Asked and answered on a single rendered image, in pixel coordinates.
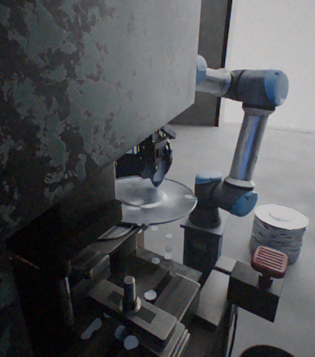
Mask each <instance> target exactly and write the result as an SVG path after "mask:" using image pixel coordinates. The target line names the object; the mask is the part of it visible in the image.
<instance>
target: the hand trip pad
mask: <svg viewBox="0 0 315 357"><path fill-rule="evenodd" d="M287 263H288V257H287V256H286V255H285V254H284V253H281V252H280V251H278V250H273V249H270V248H267V247H263V246H259V247H257V248H256V249H255V251H254V254H253V256H252V259H251V262H250V266H251V267H252V268H253V269H254V270H255V271H257V272H260V273H262V277H264V278H265V279H270V278H277V279H281V278H283V277H284V275H285V272H286V267H287Z"/></svg>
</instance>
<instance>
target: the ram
mask: <svg viewBox="0 0 315 357"><path fill-rule="evenodd" d="M117 164H118V163H117V161H114V162H113V163H112V164H110V165H109V166H108V167H106V168H105V169H103V170H102V171H101V172H99V173H97V174H96V175H95V176H93V177H92V178H90V179H89V180H88V181H87V182H85V183H84V184H82V185H81V186H79V187H78V188H77V189H76V190H75V191H74V192H72V193H71V194H70V195H68V196H66V197H65V198H63V199H62V200H61V201H59V202H58V203H57V204H55V205H54V206H53V207H51V208H49V209H47V210H46V211H45V212H44V213H42V214H41V215H39V217H38V218H36V219H35V220H33V221H34V222H37V223H40V224H42V225H44V226H46V227H49V228H50V229H53V230H55V231H64V230H66V229H67V228H68V227H69V226H71V225H73V224H74V223H76V222H78V221H80V220H81V219H82V218H85V217H86V216H87V215H89V214H91V213H92V212H94V211H96V210H97V209H99V208H100V207H102V206H104V205H105V204H108V203H109V202H110V201H111V200H113V199H114V198H116V166H117Z"/></svg>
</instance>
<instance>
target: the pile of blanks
mask: <svg viewBox="0 0 315 357"><path fill-rule="evenodd" d="M256 214H257V213H255V212H254V216H253V217H254V221H253V226H252V233H251V237H250V242H249V244H250V246H251V249H252V250H253V251H255V249H256V248H257V247H259V246H263V247H267V248H270V249H273V250H278V251H280V252H281V253H284V254H285V255H286V256H287V257H288V263H292V262H293V263H294V262H295V261H296V260H297V259H298V258H299V256H300V252H301V249H302V244H303V241H304V239H305V232H306V231H307V226H306V227H305V228H303V229H297V230H290V229H282V228H279V227H274V226H272V225H269V224H266V223H264V222H263V221H261V220H260V219H259V218H258V216H257V215H256Z"/></svg>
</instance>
